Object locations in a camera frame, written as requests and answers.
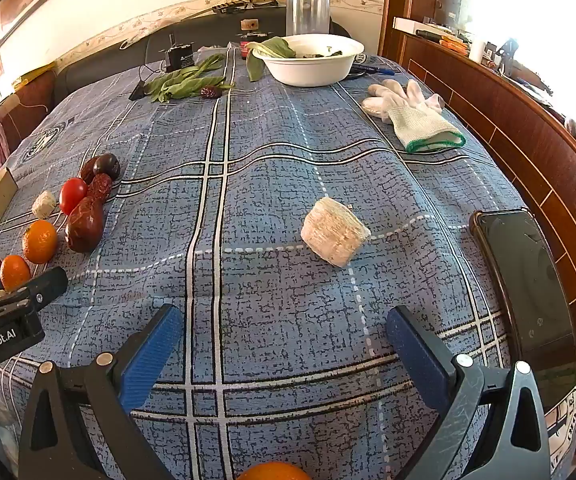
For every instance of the brown armchair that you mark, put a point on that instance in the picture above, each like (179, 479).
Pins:
(25, 105)

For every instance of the black charger block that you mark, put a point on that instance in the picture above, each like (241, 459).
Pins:
(180, 57)

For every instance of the white bowl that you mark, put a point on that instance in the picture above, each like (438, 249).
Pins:
(310, 67)

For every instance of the yellow envelope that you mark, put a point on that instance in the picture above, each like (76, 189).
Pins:
(33, 75)

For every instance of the black stand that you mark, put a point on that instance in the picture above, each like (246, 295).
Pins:
(509, 52)

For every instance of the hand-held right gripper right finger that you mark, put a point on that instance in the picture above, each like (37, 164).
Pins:
(415, 355)

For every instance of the red and black device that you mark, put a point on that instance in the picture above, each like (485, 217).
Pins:
(244, 47)

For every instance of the black metal tool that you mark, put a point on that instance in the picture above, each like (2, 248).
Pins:
(240, 5)

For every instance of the small orange mandarin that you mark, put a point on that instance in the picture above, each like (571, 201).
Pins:
(273, 472)
(39, 241)
(14, 272)

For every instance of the wrinkled red jujube date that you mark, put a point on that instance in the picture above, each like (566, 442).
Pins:
(101, 188)

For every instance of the red cherry tomato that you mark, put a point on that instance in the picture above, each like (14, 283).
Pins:
(73, 194)

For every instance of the black sofa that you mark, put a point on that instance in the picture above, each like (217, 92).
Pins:
(108, 60)

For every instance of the dark jujube date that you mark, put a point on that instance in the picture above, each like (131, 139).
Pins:
(108, 165)
(87, 170)

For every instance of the green leaf in bowl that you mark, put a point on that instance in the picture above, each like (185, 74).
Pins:
(273, 49)

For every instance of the green leafy vegetables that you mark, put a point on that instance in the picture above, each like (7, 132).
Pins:
(183, 82)

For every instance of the white flat box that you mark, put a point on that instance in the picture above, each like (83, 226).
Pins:
(410, 23)

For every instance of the white paper roll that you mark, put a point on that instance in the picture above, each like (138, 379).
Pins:
(477, 50)

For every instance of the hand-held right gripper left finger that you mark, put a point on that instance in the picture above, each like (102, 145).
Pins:
(150, 355)

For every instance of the blue plaid cloth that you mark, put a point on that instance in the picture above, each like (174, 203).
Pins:
(268, 170)

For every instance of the white knit glove green cuff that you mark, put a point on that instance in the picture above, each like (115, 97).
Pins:
(420, 122)

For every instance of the large white peeled chunk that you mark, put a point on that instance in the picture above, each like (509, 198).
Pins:
(335, 232)

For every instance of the large red jujube date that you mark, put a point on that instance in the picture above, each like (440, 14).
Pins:
(84, 225)

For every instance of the clear glass jar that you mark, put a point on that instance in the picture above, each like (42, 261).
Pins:
(308, 12)

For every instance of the black smartphone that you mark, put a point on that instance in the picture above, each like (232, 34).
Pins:
(528, 300)

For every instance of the brown wooden panel furniture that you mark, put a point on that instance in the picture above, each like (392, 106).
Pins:
(508, 135)

